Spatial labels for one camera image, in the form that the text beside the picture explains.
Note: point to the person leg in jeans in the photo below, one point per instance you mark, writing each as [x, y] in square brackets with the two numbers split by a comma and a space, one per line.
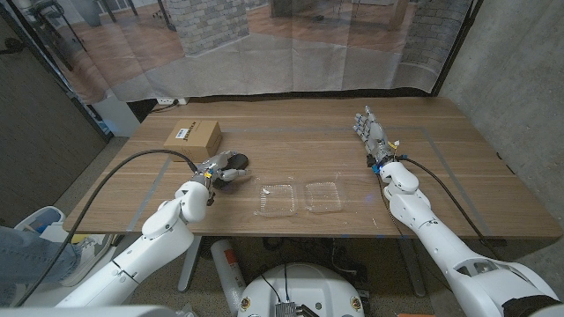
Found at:
[31, 260]

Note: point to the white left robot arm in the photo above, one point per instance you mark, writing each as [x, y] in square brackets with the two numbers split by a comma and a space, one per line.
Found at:
[145, 246]

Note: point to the white shoe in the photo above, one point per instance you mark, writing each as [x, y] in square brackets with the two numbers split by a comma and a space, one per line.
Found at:
[88, 253]

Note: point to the grey perforated wall panel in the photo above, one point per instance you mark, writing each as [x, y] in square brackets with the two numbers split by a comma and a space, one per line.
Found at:
[39, 145]

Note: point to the white table leg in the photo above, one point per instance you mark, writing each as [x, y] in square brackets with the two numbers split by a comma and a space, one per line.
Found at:
[189, 264]

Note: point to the white bin with blue contents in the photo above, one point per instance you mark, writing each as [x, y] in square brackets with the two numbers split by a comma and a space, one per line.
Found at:
[42, 218]

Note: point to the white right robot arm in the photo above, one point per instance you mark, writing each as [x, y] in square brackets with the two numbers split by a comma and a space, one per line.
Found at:
[440, 246]

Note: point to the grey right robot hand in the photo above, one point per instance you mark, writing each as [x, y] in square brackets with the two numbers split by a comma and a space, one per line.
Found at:
[374, 136]

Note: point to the black backdrop frame pole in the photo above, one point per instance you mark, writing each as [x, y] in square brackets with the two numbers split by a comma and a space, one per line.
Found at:
[458, 46]

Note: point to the printed room backdrop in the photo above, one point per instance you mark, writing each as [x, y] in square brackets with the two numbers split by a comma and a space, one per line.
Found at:
[264, 57]

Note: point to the clear plastic clamshell container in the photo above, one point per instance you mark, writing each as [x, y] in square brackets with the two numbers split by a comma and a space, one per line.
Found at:
[299, 198]

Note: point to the grey table leg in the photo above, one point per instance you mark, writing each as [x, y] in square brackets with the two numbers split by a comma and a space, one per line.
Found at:
[412, 268]

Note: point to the white roll with orange label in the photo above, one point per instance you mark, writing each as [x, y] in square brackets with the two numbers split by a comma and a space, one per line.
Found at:
[229, 273]

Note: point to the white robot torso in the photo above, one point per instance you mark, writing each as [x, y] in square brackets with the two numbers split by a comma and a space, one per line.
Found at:
[304, 286]

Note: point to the white power strip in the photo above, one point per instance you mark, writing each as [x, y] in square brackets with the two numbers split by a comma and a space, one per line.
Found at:
[169, 101]

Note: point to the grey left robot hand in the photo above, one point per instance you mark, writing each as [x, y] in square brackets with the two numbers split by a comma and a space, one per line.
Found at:
[216, 166]

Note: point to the cardboard packing box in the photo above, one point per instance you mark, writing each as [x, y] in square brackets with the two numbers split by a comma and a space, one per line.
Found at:
[194, 138]

